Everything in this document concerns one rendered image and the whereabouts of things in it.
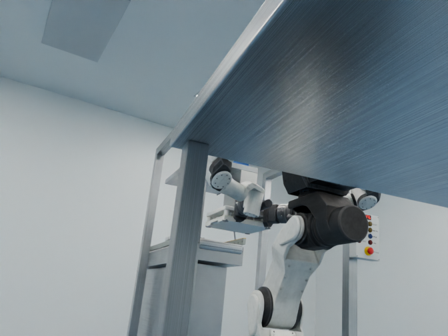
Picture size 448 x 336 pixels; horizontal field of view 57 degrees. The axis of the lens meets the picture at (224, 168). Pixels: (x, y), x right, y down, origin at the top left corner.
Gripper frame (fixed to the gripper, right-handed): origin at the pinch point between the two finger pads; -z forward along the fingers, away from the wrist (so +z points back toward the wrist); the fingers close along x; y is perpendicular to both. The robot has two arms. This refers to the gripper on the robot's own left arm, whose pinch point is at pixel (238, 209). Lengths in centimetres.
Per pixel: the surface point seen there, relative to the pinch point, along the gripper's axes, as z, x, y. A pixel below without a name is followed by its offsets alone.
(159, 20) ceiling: -143, -187, -50
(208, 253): -33.1, 18.4, -4.4
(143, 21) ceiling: -151, -187, -64
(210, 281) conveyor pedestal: -44, 32, 1
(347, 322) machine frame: -36, 45, 78
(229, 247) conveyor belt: -32.2, 14.2, 6.5
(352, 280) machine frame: -35, 23, 81
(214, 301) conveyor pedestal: -44, 42, 4
